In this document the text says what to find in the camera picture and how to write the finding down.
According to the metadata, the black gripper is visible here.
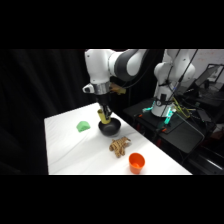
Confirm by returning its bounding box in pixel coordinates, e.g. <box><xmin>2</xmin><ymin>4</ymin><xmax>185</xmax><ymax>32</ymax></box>
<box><xmin>95</xmin><ymin>92</ymin><xmax>113</xmax><ymax>121</ymax></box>

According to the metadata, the black bowl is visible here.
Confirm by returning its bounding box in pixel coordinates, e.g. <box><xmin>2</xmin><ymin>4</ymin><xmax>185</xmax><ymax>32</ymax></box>
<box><xmin>97</xmin><ymin>117</ymin><xmax>122</xmax><ymax>137</ymax></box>

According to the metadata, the orange plastic cup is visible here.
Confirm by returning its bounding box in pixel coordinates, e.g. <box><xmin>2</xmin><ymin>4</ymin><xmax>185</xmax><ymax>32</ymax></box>
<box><xmin>128</xmin><ymin>152</ymin><xmax>146</xmax><ymax>175</ymax></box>

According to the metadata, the green crumpled cloth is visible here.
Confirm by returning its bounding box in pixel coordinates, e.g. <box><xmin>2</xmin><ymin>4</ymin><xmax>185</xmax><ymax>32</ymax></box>
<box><xmin>75</xmin><ymin>120</ymin><xmax>92</xmax><ymax>133</ymax></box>

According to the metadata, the tan connector on wrist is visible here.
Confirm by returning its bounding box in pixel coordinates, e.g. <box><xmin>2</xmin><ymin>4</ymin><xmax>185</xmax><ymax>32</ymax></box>
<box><xmin>109</xmin><ymin>83</ymin><xmax>128</xmax><ymax>96</ymax></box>

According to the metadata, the striped tiger plush toy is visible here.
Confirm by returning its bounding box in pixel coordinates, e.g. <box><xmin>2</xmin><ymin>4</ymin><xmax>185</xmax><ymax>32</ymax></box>
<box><xmin>108</xmin><ymin>135</ymin><xmax>132</xmax><ymax>159</ymax></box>

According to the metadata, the green status light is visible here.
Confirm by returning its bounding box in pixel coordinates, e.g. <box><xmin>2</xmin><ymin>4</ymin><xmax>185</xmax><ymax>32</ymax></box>
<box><xmin>164</xmin><ymin>112</ymin><xmax>174</xmax><ymax>127</ymax></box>

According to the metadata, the black curtain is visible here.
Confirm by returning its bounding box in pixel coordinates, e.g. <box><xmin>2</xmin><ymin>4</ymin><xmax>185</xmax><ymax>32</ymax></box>
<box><xmin>0</xmin><ymin>49</ymin><xmax>165</xmax><ymax>176</ymax></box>

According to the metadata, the black robot stand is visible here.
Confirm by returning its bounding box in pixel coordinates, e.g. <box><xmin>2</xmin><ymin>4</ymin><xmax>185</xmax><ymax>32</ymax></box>
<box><xmin>122</xmin><ymin>98</ymin><xmax>216</xmax><ymax>158</ymax></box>

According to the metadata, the dark laptop screen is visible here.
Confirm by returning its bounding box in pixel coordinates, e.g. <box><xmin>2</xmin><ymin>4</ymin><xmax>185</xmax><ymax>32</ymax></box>
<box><xmin>194</xmin><ymin>63</ymin><xmax>224</xmax><ymax>90</ymax></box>

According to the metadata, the white whiteboard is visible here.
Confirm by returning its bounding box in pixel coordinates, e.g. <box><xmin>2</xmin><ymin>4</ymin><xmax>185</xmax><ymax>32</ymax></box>
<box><xmin>195</xmin><ymin>49</ymin><xmax>224</xmax><ymax>84</ymax></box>

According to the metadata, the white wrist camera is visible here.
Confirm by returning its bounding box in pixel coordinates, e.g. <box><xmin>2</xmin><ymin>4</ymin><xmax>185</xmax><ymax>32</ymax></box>
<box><xmin>82</xmin><ymin>83</ymin><xmax>95</xmax><ymax>94</ymax></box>

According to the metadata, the yellow-green cable bundle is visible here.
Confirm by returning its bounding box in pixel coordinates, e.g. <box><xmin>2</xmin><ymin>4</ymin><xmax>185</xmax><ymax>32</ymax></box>
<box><xmin>171</xmin><ymin>97</ymin><xmax>194</xmax><ymax>120</ymax></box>

